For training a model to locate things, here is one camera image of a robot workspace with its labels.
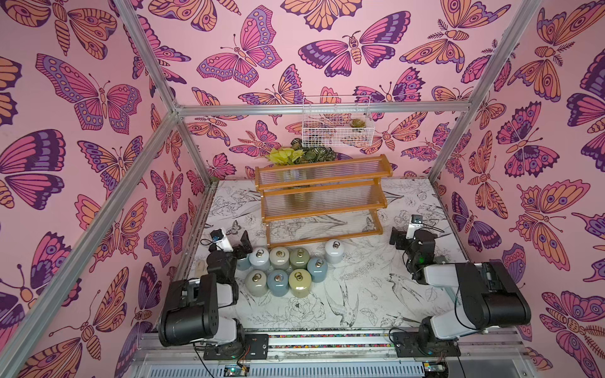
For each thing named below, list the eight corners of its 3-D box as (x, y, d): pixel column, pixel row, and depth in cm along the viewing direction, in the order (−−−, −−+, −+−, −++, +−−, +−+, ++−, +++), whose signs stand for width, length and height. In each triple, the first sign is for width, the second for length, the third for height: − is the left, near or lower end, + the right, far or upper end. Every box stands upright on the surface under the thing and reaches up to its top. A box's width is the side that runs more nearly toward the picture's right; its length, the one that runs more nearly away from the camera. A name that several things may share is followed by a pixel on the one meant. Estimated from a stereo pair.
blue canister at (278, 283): (270, 296, 86) (266, 287, 79) (272, 279, 90) (268, 269, 83) (289, 296, 86) (287, 287, 79) (290, 279, 90) (288, 269, 83)
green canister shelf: (290, 273, 89) (289, 265, 84) (291, 256, 94) (290, 247, 89) (309, 273, 89) (309, 265, 84) (309, 255, 94) (309, 247, 89)
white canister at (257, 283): (249, 297, 86) (243, 288, 79) (252, 279, 90) (247, 269, 83) (269, 297, 86) (265, 288, 79) (270, 279, 90) (267, 269, 83)
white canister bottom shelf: (325, 264, 93) (326, 254, 87) (324, 249, 97) (325, 239, 91) (341, 264, 93) (344, 254, 87) (340, 249, 97) (342, 238, 91)
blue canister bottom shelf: (307, 283, 89) (306, 274, 82) (307, 266, 93) (306, 257, 86) (327, 283, 89) (328, 274, 82) (326, 266, 93) (327, 257, 86)
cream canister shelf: (271, 269, 90) (268, 262, 85) (272, 252, 95) (270, 244, 89) (289, 269, 90) (288, 262, 85) (290, 252, 94) (289, 244, 89)
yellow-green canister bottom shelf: (290, 298, 86) (288, 288, 78) (291, 278, 91) (289, 267, 83) (311, 298, 86) (311, 288, 78) (311, 278, 91) (311, 267, 83)
